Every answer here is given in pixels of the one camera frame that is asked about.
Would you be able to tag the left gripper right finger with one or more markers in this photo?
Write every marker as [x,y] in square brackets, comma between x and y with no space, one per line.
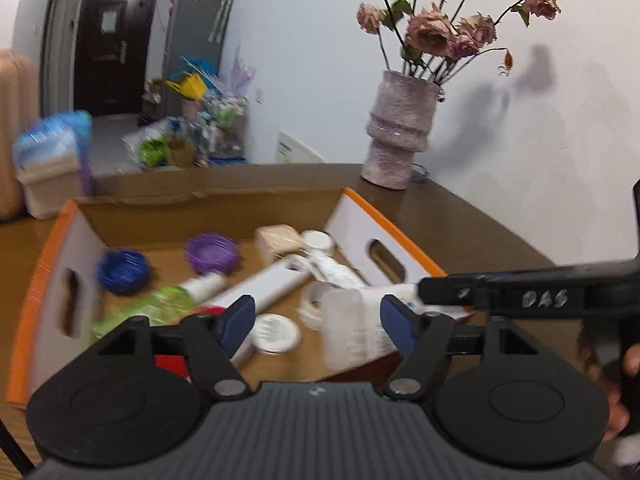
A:
[422,341]

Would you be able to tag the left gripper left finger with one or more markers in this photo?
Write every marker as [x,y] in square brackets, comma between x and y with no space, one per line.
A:
[210,341]

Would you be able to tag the white cosmetic tube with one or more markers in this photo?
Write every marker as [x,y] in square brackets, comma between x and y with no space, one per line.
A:
[351,329]

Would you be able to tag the person's right hand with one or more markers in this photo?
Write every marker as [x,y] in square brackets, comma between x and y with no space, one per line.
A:
[618,415]

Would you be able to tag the red lid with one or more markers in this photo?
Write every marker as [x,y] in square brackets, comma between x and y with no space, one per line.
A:
[177,364]

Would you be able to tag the green transparent bottle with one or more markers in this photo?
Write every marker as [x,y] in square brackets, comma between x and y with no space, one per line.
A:
[166,305]

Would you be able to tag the white round tin lid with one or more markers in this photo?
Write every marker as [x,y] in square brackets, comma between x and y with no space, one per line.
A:
[275,334]

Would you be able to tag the purple round lid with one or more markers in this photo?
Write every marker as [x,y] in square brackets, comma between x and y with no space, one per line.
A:
[211,252]

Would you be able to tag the orange cardboard box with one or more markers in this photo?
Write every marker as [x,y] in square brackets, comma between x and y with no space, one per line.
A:
[317,264]

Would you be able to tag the white tape roll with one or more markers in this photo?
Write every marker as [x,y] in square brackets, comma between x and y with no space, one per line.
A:
[309,309]

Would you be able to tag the blue round lid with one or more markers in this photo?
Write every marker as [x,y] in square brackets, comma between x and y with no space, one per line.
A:
[124,272]

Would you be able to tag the white long tube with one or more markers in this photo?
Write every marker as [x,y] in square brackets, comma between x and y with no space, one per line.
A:
[268,286]

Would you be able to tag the beige small box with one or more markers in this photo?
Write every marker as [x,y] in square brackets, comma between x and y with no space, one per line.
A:
[275,242]

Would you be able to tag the white round jar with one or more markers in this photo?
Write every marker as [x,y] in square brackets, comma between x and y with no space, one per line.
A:
[317,242]

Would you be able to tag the beige tissue box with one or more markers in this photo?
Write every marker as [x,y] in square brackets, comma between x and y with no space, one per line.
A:
[47,185]

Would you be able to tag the pink textured vase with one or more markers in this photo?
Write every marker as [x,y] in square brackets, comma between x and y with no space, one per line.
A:
[399,123]

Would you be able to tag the blue tissue pack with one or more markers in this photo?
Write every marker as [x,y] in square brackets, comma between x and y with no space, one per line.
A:
[56,136]

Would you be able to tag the yellow watering can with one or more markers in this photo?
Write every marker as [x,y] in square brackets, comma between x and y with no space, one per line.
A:
[192,87]

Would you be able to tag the purple coral decoration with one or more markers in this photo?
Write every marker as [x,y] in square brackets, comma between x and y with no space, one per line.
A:
[241,75]

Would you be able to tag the dried pink rose bouquet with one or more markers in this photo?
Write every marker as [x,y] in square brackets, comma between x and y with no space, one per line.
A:
[436,46]

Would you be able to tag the pink ribbed suitcase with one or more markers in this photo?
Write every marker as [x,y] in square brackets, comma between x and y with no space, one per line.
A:
[19,111]

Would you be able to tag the dark brown entrance door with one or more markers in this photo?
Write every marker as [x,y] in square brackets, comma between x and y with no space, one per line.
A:
[112,47]

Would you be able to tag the grey refrigerator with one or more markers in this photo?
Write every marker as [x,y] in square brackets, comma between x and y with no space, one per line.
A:
[195,33]

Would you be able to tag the metal wire trolley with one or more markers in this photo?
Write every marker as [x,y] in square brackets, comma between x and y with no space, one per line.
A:
[222,121]

